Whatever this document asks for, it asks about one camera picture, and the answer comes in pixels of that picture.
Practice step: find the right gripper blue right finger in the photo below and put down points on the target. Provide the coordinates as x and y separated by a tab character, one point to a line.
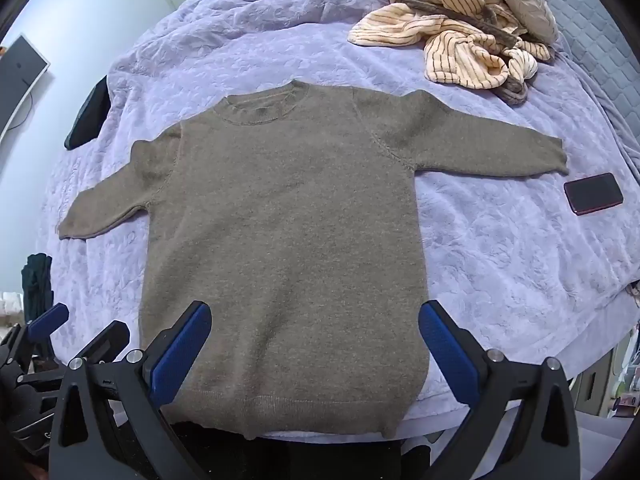
543	440

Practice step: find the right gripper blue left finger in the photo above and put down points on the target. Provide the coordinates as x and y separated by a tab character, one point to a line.
107	420

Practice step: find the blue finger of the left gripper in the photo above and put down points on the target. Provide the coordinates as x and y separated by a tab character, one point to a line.
107	344
45	325

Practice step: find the olive brown knit sweater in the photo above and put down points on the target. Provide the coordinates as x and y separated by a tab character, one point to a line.
292	214

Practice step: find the dark green hanging cloth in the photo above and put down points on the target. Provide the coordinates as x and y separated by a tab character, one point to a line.
36	283

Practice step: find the lavender plush bed blanket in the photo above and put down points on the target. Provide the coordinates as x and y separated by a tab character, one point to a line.
506	257

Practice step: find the black pillow at bedside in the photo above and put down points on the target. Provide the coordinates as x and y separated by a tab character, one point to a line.
90	118

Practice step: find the black smartphone red case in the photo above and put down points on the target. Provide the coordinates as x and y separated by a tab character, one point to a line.
592	194

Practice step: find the cream striped garment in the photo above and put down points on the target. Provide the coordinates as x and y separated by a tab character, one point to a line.
476	44

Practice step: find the grey quilted mattress cover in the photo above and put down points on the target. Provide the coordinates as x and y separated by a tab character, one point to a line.
598	58

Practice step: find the wall mounted monitor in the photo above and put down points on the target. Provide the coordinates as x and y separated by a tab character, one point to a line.
22	66

